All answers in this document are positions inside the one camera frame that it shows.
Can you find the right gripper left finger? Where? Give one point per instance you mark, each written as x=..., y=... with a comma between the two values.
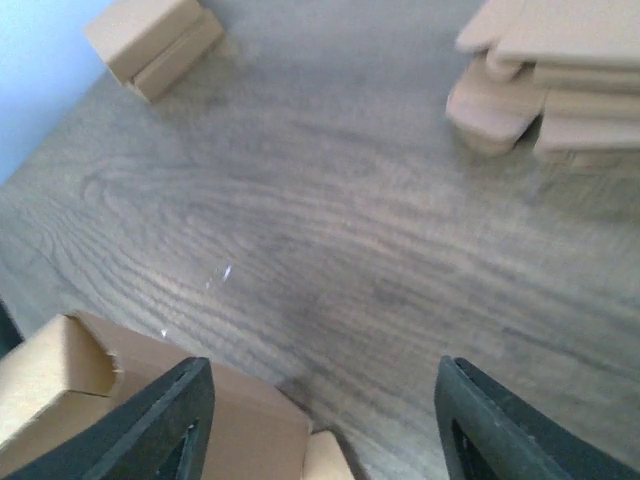
x=161, y=432

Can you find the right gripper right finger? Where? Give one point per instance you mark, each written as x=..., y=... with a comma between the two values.
x=488, y=432

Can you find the folded brown cardboard box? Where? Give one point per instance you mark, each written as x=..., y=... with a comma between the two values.
x=149, y=45

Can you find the stack of flat cardboard blanks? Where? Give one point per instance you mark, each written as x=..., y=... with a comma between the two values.
x=571, y=66

